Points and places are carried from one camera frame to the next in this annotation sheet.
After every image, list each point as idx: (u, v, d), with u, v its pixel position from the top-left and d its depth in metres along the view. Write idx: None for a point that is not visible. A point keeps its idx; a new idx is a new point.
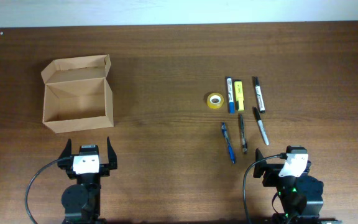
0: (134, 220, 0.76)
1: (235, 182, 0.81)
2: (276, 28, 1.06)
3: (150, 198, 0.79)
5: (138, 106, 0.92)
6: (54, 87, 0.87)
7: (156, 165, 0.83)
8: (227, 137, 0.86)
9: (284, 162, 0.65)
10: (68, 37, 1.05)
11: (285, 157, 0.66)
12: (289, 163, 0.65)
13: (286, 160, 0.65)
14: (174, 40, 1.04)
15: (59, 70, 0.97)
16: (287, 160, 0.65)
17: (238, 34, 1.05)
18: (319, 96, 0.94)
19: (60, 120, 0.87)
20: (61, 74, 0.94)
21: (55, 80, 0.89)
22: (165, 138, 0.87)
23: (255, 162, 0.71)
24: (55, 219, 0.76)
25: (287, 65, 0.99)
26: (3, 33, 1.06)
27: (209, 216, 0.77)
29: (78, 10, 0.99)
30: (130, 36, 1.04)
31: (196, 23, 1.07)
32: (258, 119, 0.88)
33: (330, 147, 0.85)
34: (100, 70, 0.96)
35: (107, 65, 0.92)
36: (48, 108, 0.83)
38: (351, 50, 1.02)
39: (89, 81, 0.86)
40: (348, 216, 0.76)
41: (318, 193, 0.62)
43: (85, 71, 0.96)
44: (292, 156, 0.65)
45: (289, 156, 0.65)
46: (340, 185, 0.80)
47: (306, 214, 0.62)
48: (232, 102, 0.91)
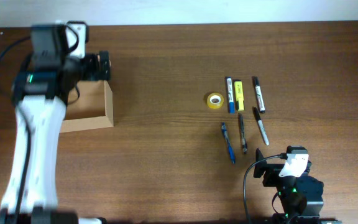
0: (134, 220, 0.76)
1: (235, 182, 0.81)
2: (276, 28, 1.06)
3: (150, 198, 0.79)
5: (137, 106, 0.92)
6: None
7: (155, 165, 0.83)
8: (227, 137, 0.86)
9: (285, 162, 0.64)
10: None
11: (285, 158, 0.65)
12: (289, 163, 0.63)
13: (286, 160, 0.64)
14: (174, 39, 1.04)
15: None
16: (288, 161, 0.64)
17: (238, 33, 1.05)
18: (319, 96, 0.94)
19: None
20: None
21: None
22: (165, 138, 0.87)
23: (258, 162, 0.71)
24: None
25: (286, 64, 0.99)
26: (1, 32, 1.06)
27: (209, 217, 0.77)
29: (77, 10, 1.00)
30: (130, 36, 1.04)
31: (196, 22, 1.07)
32: (258, 119, 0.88)
33: (330, 147, 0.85)
34: None
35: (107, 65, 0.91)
36: None
38: (350, 50, 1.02)
39: None
40: (348, 216, 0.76)
41: (317, 193, 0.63)
43: None
44: (292, 156, 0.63)
45: (289, 156, 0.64)
46: (340, 185, 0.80)
47: (306, 214, 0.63)
48: (232, 102, 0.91)
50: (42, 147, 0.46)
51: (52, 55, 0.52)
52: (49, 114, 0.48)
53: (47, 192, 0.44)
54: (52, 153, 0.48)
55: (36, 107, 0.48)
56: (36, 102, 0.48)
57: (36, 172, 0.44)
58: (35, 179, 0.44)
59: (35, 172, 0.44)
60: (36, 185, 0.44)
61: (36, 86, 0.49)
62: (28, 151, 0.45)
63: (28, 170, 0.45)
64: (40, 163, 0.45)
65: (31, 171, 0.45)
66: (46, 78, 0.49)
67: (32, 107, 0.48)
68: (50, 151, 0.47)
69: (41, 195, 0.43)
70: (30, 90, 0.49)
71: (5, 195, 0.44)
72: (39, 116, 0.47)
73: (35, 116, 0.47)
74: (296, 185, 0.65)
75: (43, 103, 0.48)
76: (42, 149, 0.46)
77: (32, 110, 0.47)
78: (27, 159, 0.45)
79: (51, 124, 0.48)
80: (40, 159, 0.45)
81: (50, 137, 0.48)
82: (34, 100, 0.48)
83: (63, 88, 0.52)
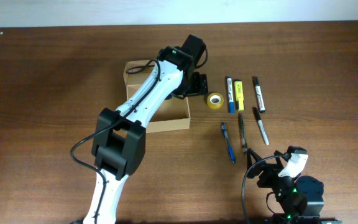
0: (133, 220, 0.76)
1: (235, 181, 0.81)
2: (276, 28, 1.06)
3: (150, 197, 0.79)
5: None
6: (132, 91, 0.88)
7: (156, 165, 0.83)
8: (227, 137, 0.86)
9: (289, 162, 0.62)
10: (66, 36, 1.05)
11: (289, 158, 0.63)
12: (294, 163, 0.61)
13: (291, 160, 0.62)
14: (175, 39, 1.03)
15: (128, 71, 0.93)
16: (293, 161, 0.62)
17: (237, 33, 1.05)
18: (319, 96, 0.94)
19: None
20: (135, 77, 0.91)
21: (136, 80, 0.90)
22: (164, 138, 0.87)
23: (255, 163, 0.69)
24: (55, 219, 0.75)
25: (286, 64, 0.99)
26: (0, 31, 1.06)
27: (209, 216, 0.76)
29: (78, 11, 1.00)
30: (130, 36, 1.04)
31: (196, 22, 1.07)
32: (258, 119, 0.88)
33: (329, 147, 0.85)
34: None
35: None
36: None
38: (350, 50, 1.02)
39: None
40: (347, 216, 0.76)
41: (318, 194, 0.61)
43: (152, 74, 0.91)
44: (296, 156, 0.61)
45: (293, 156, 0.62)
46: (339, 184, 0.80)
47: (306, 214, 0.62)
48: (232, 101, 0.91)
50: (161, 90, 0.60)
51: (192, 51, 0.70)
52: (172, 81, 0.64)
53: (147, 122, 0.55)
54: (158, 103, 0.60)
55: (169, 70, 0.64)
56: (171, 66, 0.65)
57: (150, 102, 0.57)
58: (146, 107, 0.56)
59: (148, 103, 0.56)
60: (146, 111, 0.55)
61: (177, 57, 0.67)
62: (152, 89, 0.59)
63: (145, 99, 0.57)
64: (153, 100, 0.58)
65: (146, 100, 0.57)
66: (187, 59, 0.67)
67: (166, 67, 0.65)
68: (159, 101, 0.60)
69: (143, 117, 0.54)
70: (169, 58, 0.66)
71: (122, 104, 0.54)
72: (168, 74, 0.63)
73: (166, 72, 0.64)
74: (296, 185, 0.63)
75: (175, 68, 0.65)
76: (158, 94, 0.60)
77: (170, 67, 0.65)
78: (148, 93, 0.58)
79: (168, 86, 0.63)
80: (154, 99, 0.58)
81: (163, 93, 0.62)
82: (169, 64, 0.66)
83: (186, 70, 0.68)
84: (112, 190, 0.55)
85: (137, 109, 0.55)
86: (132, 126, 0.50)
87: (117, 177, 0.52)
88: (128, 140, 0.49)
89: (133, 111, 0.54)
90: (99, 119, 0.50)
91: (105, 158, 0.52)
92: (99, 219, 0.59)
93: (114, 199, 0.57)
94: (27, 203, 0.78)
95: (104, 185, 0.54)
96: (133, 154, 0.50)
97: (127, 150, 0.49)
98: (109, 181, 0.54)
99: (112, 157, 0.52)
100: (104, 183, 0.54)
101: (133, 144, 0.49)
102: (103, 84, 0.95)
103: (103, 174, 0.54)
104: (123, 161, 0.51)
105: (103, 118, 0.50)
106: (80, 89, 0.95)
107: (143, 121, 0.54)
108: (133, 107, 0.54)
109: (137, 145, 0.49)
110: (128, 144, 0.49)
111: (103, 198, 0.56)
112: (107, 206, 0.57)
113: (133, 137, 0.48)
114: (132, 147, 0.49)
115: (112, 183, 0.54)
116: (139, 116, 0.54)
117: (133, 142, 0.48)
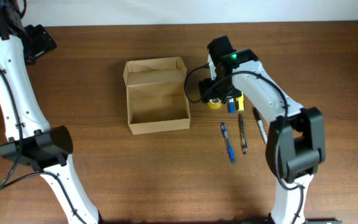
0: (133, 220, 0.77)
1: (234, 181, 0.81)
2: (276, 28, 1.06)
3: (149, 198, 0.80)
5: (146, 105, 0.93)
6: (133, 89, 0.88)
7: (155, 165, 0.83)
8: (227, 137, 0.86)
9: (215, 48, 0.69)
10: (64, 35, 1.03)
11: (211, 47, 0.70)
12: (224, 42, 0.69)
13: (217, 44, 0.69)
14: (175, 39, 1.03)
15: (130, 72, 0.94)
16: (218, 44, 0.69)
17: (237, 34, 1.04)
18: (318, 97, 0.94)
19: (135, 122, 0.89)
20: (136, 76, 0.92)
21: (138, 79, 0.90)
22: (164, 139, 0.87)
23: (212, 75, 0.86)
24: (55, 219, 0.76)
25: (287, 64, 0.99)
26: None
27: (209, 216, 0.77)
29: (76, 11, 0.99)
30: (129, 36, 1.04)
31: (196, 22, 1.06)
32: (258, 119, 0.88)
33: (329, 147, 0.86)
34: (171, 71, 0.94)
35: (180, 68, 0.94)
36: (130, 111, 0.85)
38: (349, 50, 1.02)
39: (169, 83, 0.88)
40: (348, 216, 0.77)
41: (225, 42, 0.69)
43: (157, 73, 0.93)
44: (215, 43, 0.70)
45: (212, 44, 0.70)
46: (340, 185, 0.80)
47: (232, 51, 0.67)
48: (232, 101, 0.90)
50: (17, 80, 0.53)
51: None
52: (15, 56, 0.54)
53: (39, 117, 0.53)
54: (30, 89, 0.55)
55: None
56: None
57: (24, 104, 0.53)
58: (27, 111, 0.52)
59: (23, 105, 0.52)
60: (28, 114, 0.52)
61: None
62: (10, 89, 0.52)
63: (18, 106, 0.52)
64: (21, 96, 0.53)
65: (20, 104, 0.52)
66: None
67: None
68: (23, 88, 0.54)
69: (35, 121, 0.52)
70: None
71: (7, 131, 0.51)
72: (5, 56, 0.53)
73: (3, 56, 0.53)
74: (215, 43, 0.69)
75: (2, 43, 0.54)
76: (18, 86, 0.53)
77: None
78: (13, 94, 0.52)
79: (20, 65, 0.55)
80: (20, 94, 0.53)
81: (25, 74, 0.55)
82: None
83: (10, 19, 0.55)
84: (69, 181, 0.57)
85: (22, 121, 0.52)
86: (36, 135, 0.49)
87: (62, 162, 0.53)
88: (46, 147, 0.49)
89: (22, 126, 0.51)
90: (3, 154, 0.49)
91: (41, 160, 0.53)
92: (81, 214, 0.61)
93: (78, 188, 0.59)
94: (27, 203, 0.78)
95: (57, 178, 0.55)
96: (60, 147, 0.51)
97: (52, 150, 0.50)
98: (59, 173, 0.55)
99: (47, 158, 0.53)
100: (56, 178, 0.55)
101: (51, 146, 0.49)
102: (102, 84, 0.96)
103: (47, 171, 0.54)
104: (58, 155, 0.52)
105: (6, 152, 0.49)
106: (79, 89, 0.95)
107: (35, 124, 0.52)
108: (18, 124, 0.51)
109: (56, 144, 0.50)
110: (50, 149, 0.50)
111: (68, 192, 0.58)
112: (78, 199, 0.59)
113: (46, 142, 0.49)
114: (53, 147, 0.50)
115: (63, 174, 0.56)
116: (31, 124, 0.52)
117: (51, 144, 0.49)
